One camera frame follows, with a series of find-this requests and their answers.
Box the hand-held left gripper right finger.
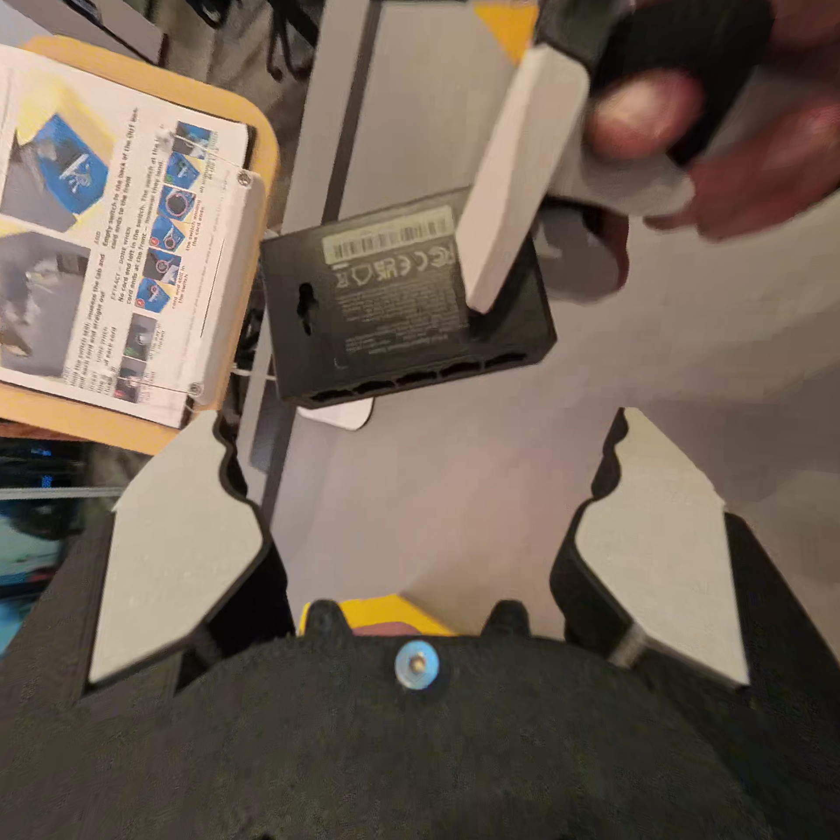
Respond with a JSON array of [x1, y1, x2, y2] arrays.
[[549, 406, 752, 689]]

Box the printed instruction sheet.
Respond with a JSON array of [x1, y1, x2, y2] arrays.
[[0, 45, 252, 429]]

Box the black network switch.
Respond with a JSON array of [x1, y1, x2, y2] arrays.
[[259, 185, 559, 412]]

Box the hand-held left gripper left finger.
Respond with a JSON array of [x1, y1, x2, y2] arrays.
[[87, 408, 273, 689]]

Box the light wooden board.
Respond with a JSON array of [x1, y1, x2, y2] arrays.
[[0, 34, 282, 457]]

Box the person's right hand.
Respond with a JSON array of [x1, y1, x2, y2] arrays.
[[584, 0, 840, 245]]

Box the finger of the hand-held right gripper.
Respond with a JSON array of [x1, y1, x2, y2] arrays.
[[453, 42, 592, 316], [535, 202, 632, 304]]

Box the yellow plastic bin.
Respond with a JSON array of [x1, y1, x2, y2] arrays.
[[298, 592, 460, 639], [471, 0, 540, 67]]

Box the white flat plate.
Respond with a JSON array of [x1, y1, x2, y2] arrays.
[[295, 395, 376, 433]]

